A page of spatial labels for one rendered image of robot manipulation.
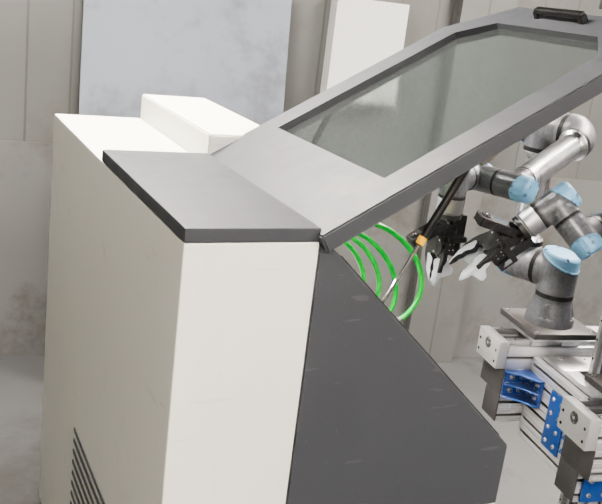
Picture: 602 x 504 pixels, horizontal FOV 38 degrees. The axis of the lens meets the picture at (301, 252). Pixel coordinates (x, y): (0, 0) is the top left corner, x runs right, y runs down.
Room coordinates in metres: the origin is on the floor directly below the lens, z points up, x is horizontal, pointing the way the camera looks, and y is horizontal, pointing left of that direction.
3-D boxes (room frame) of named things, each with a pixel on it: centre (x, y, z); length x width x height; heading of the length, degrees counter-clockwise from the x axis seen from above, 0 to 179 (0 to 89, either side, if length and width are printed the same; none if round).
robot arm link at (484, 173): (2.44, -0.47, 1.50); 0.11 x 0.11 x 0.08; 48
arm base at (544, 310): (2.64, -0.80, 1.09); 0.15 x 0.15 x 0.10
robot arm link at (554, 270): (2.64, -0.80, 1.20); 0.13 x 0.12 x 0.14; 48
